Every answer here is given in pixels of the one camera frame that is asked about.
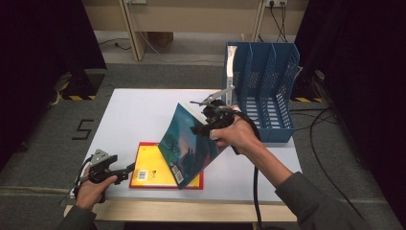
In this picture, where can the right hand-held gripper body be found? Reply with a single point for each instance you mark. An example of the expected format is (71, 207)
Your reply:
(218, 116)

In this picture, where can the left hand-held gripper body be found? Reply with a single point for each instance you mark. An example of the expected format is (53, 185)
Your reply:
(100, 166)

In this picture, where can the teal book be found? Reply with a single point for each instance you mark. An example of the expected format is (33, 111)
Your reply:
(185, 143)

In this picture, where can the red book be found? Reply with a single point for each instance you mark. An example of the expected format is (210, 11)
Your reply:
(201, 182)

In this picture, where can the white picture book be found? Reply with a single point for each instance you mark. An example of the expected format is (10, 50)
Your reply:
(230, 64)

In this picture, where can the blue file rack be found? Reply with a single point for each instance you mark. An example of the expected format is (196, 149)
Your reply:
(274, 134)

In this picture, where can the person's right hand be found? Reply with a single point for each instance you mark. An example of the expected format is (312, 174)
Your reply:
(239, 134)

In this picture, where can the person's left hand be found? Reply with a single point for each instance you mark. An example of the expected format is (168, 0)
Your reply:
(91, 195)

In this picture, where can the cardboard box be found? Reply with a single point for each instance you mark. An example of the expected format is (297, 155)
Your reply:
(161, 38)

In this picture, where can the black curtain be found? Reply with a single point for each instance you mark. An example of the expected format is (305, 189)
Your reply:
(38, 64)
(367, 80)

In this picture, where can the white wall socket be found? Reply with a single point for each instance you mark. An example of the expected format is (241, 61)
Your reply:
(277, 2)

